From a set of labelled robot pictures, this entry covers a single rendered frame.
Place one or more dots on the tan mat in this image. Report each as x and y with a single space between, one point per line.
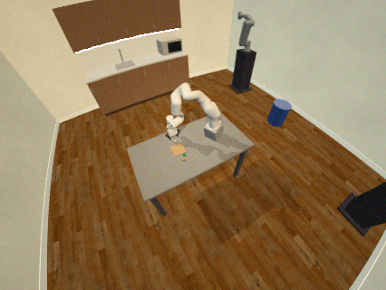
177 149

